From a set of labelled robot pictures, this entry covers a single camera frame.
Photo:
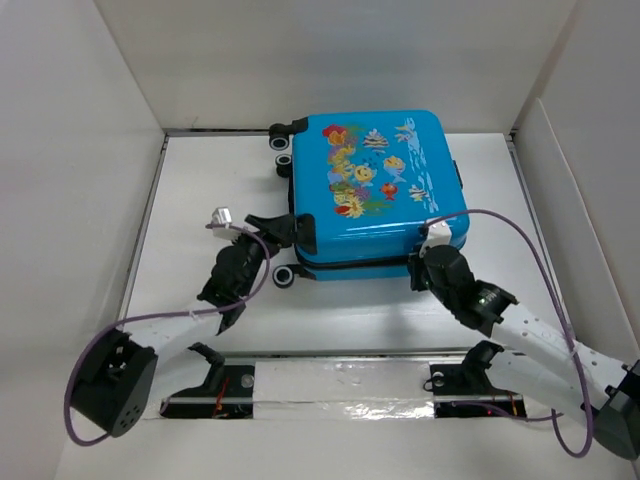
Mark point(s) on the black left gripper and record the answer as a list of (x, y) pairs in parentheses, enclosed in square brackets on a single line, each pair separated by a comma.
[(277, 230)]

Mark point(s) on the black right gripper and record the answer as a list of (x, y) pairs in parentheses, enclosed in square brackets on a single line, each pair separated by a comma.
[(414, 263)]

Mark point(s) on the blue hard-shell suitcase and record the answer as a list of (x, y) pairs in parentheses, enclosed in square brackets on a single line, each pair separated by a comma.
[(361, 187)]

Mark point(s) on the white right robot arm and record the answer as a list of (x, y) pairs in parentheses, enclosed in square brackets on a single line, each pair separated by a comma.
[(523, 354)]

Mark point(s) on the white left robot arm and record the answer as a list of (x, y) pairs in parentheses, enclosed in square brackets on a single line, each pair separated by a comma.
[(111, 382)]

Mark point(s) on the silver foil tape strip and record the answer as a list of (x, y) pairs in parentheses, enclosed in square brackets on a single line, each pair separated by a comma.
[(327, 389)]

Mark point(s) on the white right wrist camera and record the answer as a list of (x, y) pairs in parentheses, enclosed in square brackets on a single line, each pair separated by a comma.
[(435, 234)]

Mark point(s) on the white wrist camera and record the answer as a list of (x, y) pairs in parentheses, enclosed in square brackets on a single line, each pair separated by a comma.
[(222, 226), (435, 234)]

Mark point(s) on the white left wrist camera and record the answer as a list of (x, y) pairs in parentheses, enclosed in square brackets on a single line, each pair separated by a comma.
[(222, 226)]

